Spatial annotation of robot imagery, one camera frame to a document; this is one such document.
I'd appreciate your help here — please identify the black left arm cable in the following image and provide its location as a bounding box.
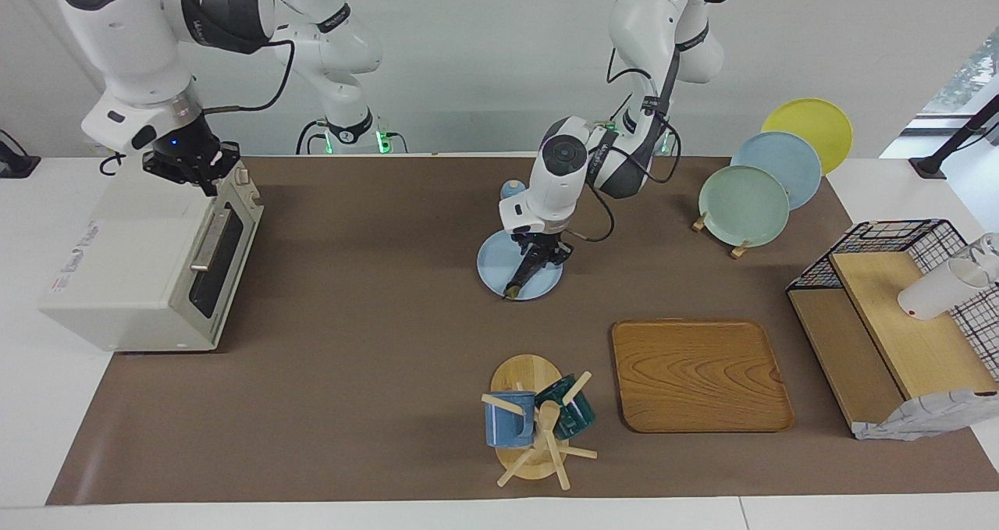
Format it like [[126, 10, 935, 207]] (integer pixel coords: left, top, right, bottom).
[[566, 66, 684, 244]]

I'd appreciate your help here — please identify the pale green plate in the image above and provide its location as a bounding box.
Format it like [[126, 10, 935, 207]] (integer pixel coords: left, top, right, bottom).
[[698, 165, 791, 248]]

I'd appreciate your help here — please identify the black camera stand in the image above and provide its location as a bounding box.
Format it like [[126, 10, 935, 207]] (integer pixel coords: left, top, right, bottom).
[[909, 93, 999, 180]]

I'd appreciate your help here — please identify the white toaster oven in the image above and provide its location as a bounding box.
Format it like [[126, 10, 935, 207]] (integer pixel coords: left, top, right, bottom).
[[39, 149, 265, 353]]

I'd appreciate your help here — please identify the brown table mat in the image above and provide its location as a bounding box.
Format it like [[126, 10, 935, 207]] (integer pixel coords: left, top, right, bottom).
[[45, 155, 999, 506]]

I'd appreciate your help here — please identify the dark purple eggplant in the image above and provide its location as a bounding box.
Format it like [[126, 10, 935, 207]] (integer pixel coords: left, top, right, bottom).
[[503, 241, 549, 301]]

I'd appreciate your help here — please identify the grey checked cloth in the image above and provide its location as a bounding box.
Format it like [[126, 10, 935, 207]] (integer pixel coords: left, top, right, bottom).
[[852, 388, 999, 442]]

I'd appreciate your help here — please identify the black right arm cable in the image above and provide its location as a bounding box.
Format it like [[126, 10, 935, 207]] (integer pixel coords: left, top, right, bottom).
[[204, 38, 297, 117]]

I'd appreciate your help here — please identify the wooden serving tray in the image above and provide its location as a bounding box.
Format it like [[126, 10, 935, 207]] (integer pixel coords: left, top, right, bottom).
[[611, 319, 795, 435]]

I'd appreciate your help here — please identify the yellow plate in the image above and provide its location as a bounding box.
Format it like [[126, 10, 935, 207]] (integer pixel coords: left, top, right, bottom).
[[761, 98, 854, 176]]

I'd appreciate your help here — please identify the black wire basket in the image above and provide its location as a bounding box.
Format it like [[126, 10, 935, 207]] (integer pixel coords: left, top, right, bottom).
[[786, 219, 999, 382]]

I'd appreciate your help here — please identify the black clamp mount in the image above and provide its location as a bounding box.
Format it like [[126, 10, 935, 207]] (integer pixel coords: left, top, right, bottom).
[[0, 130, 41, 180]]

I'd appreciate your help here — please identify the dark green mug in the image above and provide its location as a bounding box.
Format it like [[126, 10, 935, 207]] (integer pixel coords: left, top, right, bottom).
[[535, 375, 596, 440]]

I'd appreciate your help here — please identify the clear glass cup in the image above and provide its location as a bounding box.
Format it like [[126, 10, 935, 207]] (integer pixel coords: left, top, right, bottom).
[[968, 233, 999, 285]]

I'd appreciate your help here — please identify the wooden mug tree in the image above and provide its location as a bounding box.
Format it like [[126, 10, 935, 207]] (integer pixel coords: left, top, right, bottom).
[[481, 354, 599, 490]]

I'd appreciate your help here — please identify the white cup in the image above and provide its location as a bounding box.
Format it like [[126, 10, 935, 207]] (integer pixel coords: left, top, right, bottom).
[[898, 257, 988, 322]]

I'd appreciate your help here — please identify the wooden shelf box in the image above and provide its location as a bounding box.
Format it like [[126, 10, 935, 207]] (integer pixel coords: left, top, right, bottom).
[[787, 251, 999, 429]]

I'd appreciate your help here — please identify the large light blue plate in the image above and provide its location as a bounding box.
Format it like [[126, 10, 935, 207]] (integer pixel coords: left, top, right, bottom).
[[730, 131, 823, 211]]

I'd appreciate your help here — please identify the wooden plate rack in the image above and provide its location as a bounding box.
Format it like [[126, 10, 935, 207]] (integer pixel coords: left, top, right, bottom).
[[691, 212, 752, 260]]

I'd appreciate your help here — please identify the small light blue plate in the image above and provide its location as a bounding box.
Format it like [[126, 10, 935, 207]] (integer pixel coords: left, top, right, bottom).
[[477, 228, 563, 301]]

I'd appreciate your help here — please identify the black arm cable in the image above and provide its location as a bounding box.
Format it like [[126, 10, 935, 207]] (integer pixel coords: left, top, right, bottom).
[[566, 66, 684, 244], [204, 38, 297, 117]]

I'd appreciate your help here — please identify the blue mug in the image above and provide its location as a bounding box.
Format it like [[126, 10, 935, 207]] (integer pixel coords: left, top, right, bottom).
[[484, 391, 536, 449]]

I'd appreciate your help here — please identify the glass oven door with handle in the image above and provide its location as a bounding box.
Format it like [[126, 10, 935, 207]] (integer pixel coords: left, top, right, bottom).
[[187, 183, 265, 343]]

